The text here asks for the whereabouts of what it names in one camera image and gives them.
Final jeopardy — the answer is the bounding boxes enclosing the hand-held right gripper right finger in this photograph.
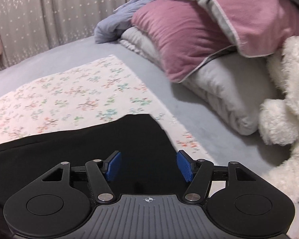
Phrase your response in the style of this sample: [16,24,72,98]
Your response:
[177,150,265,202]

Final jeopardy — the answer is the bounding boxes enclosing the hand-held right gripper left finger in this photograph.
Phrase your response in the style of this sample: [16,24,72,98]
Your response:
[41,151,122,202]

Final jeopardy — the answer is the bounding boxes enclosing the black pants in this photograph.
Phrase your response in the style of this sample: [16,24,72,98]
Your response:
[0,114,188,239]

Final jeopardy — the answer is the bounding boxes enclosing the grey folded quilt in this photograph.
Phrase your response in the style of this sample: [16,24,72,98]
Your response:
[120,26,281,136]

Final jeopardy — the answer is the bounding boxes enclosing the floral bed sheet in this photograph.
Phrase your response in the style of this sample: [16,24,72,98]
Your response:
[0,35,297,206]

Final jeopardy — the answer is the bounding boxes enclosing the pink pillow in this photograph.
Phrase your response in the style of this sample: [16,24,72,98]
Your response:
[131,0,237,84]

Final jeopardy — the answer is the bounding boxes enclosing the white plush toy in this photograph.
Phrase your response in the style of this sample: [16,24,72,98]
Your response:
[258,35,299,206]

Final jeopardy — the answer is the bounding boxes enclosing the blue-grey cloth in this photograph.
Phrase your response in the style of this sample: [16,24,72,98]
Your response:
[94,0,153,44]

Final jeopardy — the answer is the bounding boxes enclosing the grey star-patterned curtain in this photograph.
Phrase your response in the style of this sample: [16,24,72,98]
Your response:
[0,0,135,72]

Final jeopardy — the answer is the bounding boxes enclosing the pink and grey quilt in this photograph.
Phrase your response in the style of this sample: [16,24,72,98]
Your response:
[146,0,299,59]

